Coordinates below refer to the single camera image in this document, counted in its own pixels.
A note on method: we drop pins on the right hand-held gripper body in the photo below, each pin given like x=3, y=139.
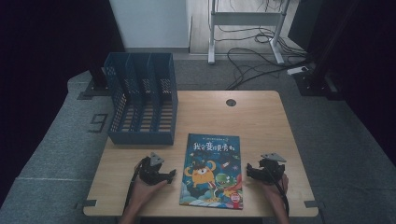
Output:
x=271, y=171

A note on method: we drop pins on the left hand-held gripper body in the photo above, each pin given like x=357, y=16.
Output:
x=149, y=169

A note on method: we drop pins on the blue plastic file rack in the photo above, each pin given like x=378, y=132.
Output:
x=141, y=137

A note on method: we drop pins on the blue cartoon picture book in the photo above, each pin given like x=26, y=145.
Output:
x=211, y=177

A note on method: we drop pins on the person's right hand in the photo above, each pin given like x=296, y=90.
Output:
x=275, y=193

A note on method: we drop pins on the person's left hand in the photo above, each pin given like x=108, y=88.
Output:
x=144, y=193

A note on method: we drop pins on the black metal stand base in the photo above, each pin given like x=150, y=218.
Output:
x=314, y=84
x=96, y=88

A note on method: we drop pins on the white power strip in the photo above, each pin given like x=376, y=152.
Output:
x=297, y=70

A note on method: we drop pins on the dark curtain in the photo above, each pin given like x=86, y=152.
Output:
x=367, y=62
x=40, y=62

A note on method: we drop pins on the white wall panel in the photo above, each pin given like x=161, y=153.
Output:
x=149, y=25

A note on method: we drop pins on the white metal desk frame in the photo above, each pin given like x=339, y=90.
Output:
x=246, y=18

